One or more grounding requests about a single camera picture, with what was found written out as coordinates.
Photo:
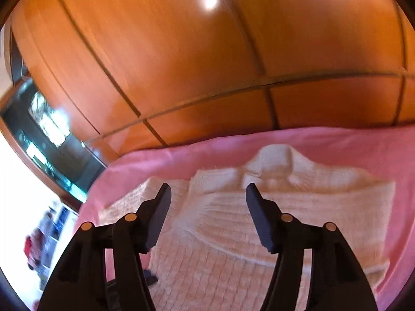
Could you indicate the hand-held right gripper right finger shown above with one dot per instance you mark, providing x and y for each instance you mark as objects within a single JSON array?
[{"x": 257, "y": 212}]

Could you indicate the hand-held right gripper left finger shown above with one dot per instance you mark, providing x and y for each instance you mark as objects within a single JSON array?
[{"x": 157, "y": 212}]

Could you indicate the white knitted sweater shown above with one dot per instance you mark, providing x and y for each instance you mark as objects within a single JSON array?
[{"x": 220, "y": 233}]

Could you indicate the dark cloth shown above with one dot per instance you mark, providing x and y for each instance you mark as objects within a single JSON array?
[{"x": 149, "y": 277}]

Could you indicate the dark glass display cabinet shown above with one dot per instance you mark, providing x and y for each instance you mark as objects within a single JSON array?
[{"x": 64, "y": 162}]

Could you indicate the pink blanket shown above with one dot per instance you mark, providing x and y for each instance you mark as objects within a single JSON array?
[{"x": 356, "y": 149}]

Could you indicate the red object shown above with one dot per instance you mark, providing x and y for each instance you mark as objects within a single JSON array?
[{"x": 32, "y": 252}]

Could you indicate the wooden wardrobe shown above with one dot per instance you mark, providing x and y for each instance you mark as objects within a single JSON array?
[{"x": 194, "y": 71}]

